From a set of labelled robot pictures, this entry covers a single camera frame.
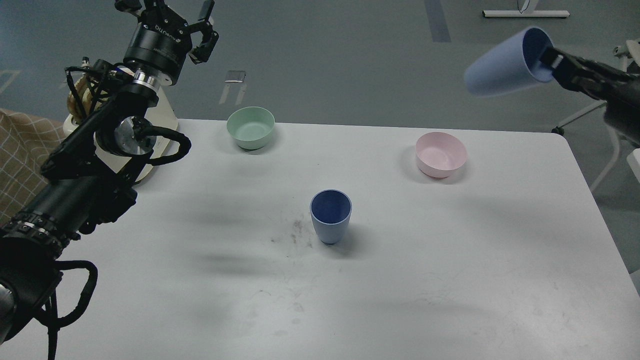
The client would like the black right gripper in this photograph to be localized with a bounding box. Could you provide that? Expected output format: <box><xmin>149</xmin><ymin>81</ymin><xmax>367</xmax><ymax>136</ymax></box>
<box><xmin>539</xmin><ymin>47</ymin><xmax>639</xmax><ymax>103</ymax></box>

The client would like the green bowl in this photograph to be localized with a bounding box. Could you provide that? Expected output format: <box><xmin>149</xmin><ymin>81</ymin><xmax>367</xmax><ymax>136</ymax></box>
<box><xmin>226</xmin><ymin>106</ymin><xmax>275</xmax><ymax>151</ymax></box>

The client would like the pink bowl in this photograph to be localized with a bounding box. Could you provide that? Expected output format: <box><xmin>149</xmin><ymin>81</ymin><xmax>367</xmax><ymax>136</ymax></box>
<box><xmin>414</xmin><ymin>131</ymin><xmax>468</xmax><ymax>179</ymax></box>

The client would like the grey floor plate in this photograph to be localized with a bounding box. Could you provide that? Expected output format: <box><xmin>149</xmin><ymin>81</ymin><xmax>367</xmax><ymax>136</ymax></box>
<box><xmin>218</xmin><ymin>70</ymin><xmax>248</xmax><ymax>106</ymax></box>

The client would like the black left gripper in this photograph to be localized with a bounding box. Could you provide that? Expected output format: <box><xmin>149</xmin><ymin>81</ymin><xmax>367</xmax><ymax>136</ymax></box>
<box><xmin>114</xmin><ymin>0</ymin><xmax>219</xmax><ymax>86</ymax></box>

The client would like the blue cup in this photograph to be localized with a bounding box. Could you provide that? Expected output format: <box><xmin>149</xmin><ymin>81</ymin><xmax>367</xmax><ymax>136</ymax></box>
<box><xmin>463</xmin><ymin>26</ymin><xmax>554</xmax><ymax>97</ymax></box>
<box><xmin>310</xmin><ymin>189</ymin><xmax>353</xmax><ymax>245</ymax></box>

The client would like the bread slice back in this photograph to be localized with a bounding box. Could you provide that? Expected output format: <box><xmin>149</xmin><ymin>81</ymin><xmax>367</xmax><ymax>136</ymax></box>
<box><xmin>66</xmin><ymin>74</ymin><xmax>98</xmax><ymax>121</ymax></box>

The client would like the white table leg base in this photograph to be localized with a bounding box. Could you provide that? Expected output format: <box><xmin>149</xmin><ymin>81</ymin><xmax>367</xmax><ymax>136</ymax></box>
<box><xmin>481</xmin><ymin>0</ymin><xmax>570</xmax><ymax>19</ymax></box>

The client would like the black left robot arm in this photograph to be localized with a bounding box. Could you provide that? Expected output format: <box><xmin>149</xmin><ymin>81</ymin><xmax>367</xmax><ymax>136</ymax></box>
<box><xmin>1</xmin><ymin>0</ymin><xmax>219</xmax><ymax>360</ymax></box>

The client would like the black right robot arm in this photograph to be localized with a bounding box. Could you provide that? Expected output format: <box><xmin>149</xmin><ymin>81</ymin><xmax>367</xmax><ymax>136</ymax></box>
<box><xmin>539</xmin><ymin>47</ymin><xmax>640</xmax><ymax>144</ymax></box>

